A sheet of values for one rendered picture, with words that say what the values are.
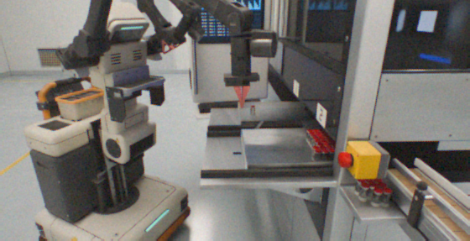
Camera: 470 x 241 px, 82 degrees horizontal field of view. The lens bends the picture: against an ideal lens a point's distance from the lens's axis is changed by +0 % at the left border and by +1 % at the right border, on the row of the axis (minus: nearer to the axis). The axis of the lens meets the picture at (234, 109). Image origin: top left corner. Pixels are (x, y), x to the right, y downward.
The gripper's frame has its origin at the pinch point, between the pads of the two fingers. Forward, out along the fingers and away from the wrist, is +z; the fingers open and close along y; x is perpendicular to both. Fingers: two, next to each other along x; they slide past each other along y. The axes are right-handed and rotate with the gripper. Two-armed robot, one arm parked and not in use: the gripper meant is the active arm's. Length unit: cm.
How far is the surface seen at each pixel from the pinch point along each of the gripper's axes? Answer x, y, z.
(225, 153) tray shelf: 7.8, -5.8, 20.2
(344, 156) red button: -18.5, 24.3, 8.5
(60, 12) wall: 541, -356, -48
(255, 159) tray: 3.1, 4.4, 20.3
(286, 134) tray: 20.5, 18.6, 19.6
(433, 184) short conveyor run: -19, 48, 17
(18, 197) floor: 102, -169, 102
